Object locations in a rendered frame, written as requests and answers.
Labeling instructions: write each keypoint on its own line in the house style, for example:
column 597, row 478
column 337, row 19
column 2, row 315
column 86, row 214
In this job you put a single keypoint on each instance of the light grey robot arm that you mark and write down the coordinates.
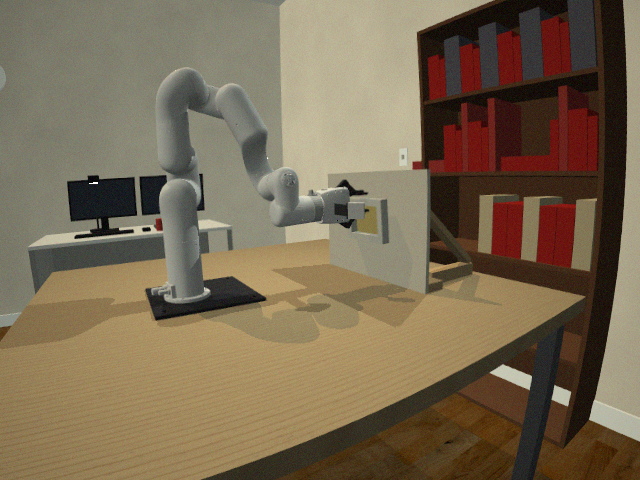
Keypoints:
column 178, row 198

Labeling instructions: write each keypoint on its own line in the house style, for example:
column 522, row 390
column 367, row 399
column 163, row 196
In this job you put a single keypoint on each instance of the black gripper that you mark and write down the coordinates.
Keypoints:
column 338, row 195

